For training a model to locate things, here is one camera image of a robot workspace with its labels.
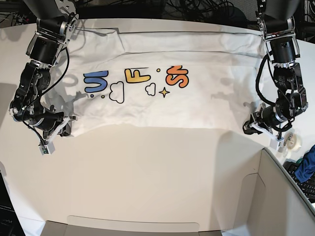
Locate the black keyboard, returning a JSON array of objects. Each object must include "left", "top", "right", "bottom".
[{"left": 283, "top": 161, "right": 315, "bottom": 204}]

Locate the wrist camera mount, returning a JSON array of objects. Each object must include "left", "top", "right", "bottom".
[
  {"left": 243, "top": 102, "right": 286, "bottom": 150},
  {"left": 39, "top": 116, "right": 77, "bottom": 155}
]

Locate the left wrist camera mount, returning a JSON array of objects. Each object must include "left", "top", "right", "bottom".
[{"left": 243, "top": 102, "right": 286, "bottom": 150}]

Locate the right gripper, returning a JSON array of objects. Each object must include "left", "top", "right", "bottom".
[{"left": 58, "top": 121, "right": 72, "bottom": 137}]

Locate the blue cloth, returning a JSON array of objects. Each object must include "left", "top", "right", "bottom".
[{"left": 294, "top": 146, "right": 315, "bottom": 183}]

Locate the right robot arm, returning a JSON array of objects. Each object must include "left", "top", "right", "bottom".
[{"left": 9, "top": 0, "right": 79, "bottom": 144}]

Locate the white printed t-shirt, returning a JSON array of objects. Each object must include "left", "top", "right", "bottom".
[{"left": 44, "top": 28, "right": 263, "bottom": 136}]

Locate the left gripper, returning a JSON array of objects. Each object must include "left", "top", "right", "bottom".
[{"left": 243, "top": 116, "right": 261, "bottom": 135}]

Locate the grey cardboard box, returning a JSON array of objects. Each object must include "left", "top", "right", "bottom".
[
  {"left": 216, "top": 147, "right": 315, "bottom": 236},
  {"left": 41, "top": 215, "right": 222, "bottom": 236}
]

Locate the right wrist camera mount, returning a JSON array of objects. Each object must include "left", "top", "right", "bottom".
[{"left": 39, "top": 116, "right": 77, "bottom": 155}]

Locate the grey cardboard box bottom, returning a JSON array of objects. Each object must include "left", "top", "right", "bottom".
[{"left": 41, "top": 215, "right": 222, "bottom": 236}]

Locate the clear tape roll dispenser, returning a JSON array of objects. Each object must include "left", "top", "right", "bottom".
[{"left": 279, "top": 129, "right": 302, "bottom": 158}]

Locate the grey cardboard box right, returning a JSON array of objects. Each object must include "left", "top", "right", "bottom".
[{"left": 216, "top": 147, "right": 315, "bottom": 236}]

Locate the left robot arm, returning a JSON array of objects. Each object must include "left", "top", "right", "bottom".
[{"left": 243, "top": 0, "right": 308, "bottom": 135}]

